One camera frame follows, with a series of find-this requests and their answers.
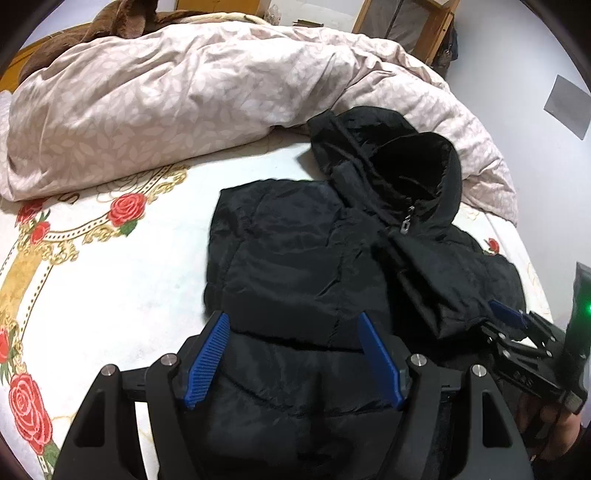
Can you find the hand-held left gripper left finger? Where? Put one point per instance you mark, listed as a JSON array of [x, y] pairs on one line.
[[207, 360]]

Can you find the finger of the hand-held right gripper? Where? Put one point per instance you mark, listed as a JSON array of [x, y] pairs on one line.
[[526, 369], [508, 314]]

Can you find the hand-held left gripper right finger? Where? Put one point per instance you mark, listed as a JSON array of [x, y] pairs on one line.
[[378, 360]]

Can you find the black hooded puffer jacket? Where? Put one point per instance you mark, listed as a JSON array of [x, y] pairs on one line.
[[295, 258]]

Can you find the person's right forearm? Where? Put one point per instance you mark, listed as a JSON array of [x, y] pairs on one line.
[[579, 461]]

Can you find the person's right hand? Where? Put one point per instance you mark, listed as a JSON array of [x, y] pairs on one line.
[[549, 422]]

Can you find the rose-print bed sheet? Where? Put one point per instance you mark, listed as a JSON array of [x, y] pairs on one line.
[[115, 286]]

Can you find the pink leaf-print duvet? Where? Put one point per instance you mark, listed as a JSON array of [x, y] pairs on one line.
[[184, 92]]

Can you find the dark hanging bag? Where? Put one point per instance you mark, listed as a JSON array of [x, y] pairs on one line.
[[449, 48]]

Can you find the wooden framed wardrobe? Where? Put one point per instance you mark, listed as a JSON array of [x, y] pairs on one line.
[[438, 18]]

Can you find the cream blanket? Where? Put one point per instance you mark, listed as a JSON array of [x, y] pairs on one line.
[[221, 17]]

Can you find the orange wooden headboard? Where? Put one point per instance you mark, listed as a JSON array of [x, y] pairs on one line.
[[11, 69]]

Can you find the brown fleece blanket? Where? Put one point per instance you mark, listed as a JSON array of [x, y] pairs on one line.
[[124, 18]]

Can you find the orange wooden door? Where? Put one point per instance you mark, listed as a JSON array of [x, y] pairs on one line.
[[212, 4]]

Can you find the grey wall patch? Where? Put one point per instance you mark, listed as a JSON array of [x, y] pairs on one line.
[[570, 106]]

